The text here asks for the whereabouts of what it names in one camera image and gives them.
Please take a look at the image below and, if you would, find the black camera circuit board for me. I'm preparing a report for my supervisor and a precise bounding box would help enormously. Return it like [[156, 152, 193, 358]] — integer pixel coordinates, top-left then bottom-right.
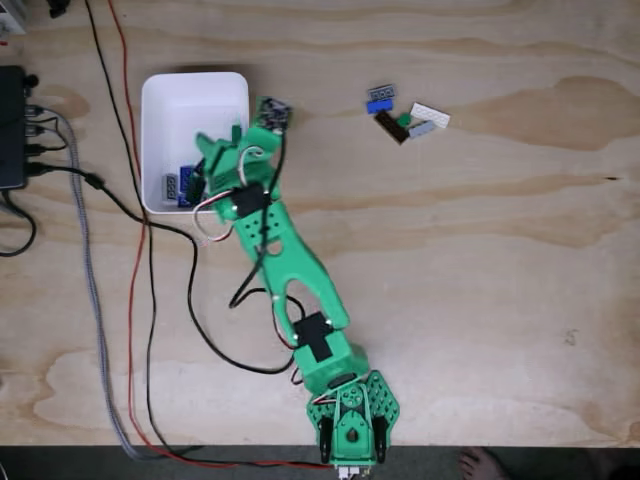
[[255, 97, 294, 132]]

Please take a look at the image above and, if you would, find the white plastic bin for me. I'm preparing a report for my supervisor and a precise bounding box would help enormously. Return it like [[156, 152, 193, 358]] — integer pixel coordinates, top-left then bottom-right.
[[140, 71, 251, 215]]

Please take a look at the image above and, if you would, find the black looping cable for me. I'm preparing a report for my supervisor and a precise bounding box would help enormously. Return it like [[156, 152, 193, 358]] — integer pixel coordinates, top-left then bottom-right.
[[0, 192, 38, 258]]

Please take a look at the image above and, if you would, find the thick black camera cable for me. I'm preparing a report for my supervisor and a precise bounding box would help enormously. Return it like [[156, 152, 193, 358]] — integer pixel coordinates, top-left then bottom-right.
[[25, 129, 296, 375]]

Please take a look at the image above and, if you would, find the black USB hub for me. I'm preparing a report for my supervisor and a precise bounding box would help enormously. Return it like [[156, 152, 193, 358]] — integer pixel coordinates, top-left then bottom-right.
[[0, 64, 29, 190]]

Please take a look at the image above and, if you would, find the red power cable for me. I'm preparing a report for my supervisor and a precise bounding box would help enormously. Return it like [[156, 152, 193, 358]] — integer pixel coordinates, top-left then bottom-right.
[[106, 0, 335, 471]]

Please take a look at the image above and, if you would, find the white long lego plate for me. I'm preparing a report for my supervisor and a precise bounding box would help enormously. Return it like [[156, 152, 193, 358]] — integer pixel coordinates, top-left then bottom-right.
[[409, 102, 451, 130]]

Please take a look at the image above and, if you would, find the grey braided cable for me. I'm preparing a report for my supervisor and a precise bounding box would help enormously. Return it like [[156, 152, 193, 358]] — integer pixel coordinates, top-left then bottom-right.
[[27, 103, 151, 461]]

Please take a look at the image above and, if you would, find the thin black power cable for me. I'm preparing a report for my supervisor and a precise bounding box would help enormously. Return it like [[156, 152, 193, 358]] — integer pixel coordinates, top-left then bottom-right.
[[83, 0, 334, 471]]

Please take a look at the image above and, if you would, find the white power supply box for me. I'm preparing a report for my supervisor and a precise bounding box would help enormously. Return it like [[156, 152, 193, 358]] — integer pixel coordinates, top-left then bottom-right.
[[0, 0, 27, 35]]

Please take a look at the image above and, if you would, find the person's foot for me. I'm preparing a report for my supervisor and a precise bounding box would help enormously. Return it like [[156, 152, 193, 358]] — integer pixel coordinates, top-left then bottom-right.
[[458, 447, 504, 480]]

